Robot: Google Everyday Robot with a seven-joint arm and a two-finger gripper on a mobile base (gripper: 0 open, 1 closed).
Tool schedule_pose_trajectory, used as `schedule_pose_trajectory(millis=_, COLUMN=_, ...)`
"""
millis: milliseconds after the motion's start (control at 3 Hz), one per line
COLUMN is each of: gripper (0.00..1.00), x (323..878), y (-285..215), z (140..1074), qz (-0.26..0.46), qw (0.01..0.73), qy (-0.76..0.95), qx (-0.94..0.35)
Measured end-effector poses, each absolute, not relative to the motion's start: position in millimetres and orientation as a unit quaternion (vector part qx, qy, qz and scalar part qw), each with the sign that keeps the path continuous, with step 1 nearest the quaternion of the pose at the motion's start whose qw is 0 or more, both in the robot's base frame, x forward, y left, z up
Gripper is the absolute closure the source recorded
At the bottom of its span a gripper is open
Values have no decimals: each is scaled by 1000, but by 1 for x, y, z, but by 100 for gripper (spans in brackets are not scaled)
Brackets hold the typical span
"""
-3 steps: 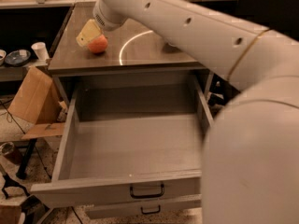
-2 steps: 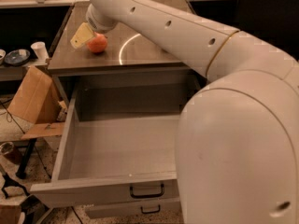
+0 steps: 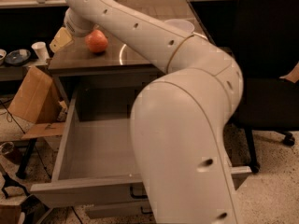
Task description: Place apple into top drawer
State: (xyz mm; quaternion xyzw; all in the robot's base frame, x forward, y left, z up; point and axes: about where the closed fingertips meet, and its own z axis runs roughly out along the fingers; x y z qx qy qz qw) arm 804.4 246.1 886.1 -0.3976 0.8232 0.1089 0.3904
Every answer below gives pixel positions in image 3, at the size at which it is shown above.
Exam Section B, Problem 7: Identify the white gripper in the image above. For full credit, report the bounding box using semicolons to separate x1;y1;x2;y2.
50;8;94;53

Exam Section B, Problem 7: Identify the red apple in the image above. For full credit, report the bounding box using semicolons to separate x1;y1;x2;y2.
85;30;108;53

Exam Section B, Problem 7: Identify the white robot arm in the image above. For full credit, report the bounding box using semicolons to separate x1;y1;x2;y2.
64;0;243;224

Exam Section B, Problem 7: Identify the open grey top drawer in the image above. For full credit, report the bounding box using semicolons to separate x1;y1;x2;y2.
30;87;252;209

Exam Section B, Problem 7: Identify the grey lower drawer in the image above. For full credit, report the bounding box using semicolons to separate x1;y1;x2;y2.
86;201;151;219

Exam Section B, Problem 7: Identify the white paper cup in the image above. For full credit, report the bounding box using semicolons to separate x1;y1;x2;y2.
31;42;50;61

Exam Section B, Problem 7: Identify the dark round dish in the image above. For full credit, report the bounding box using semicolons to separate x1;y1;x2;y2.
5;49;31;66

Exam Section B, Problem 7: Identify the small white bowl at left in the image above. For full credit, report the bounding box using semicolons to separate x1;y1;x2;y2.
0;49;7;66

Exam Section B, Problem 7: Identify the low side shelf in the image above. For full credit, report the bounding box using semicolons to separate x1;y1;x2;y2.
0;60;50;81

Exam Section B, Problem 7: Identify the brown cardboard box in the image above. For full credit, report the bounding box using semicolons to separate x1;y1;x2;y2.
8;66;64;140

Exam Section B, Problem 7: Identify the white ceramic bowl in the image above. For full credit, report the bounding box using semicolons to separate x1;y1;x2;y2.
164;19;194;34

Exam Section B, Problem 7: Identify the black stool leg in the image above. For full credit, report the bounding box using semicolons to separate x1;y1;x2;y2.
16;138;37;179

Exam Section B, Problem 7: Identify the black office chair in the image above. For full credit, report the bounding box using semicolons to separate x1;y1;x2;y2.
232;0;299;173

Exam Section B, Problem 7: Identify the black top drawer handle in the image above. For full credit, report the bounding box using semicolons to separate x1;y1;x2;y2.
130;186;148;200

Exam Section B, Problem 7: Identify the black drawer handle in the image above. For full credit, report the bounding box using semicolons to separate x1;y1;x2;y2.
140;206;153;215
130;186;148;200

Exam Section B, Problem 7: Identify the black lower drawer handle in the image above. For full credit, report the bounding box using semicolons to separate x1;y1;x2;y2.
140;206;153;215

